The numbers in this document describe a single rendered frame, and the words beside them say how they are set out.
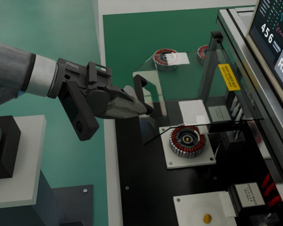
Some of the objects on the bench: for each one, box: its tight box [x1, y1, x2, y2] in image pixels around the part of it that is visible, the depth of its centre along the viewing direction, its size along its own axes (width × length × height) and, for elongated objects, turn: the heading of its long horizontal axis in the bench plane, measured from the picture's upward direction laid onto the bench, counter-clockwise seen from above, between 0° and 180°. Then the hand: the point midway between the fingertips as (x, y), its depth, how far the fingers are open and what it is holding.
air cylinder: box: [249, 213, 280, 226], centre depth 77 cm, size 5×8×6 cm
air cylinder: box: [220, 130, 246, 152], centre depth 92 cm, size 5×8×6 cm
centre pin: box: [203, 214, 212, 224], centre depth 76 cm, size 2×2×3 cm
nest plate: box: [173, 191, 237, 226], centre depth 77 cm, size 15×15×1 cm
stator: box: [169, 126, 206, 158], centre depth 91 cm, size 11×11×4 cm
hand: (141, 112), depth 65 cm, fingers closed, pressing on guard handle
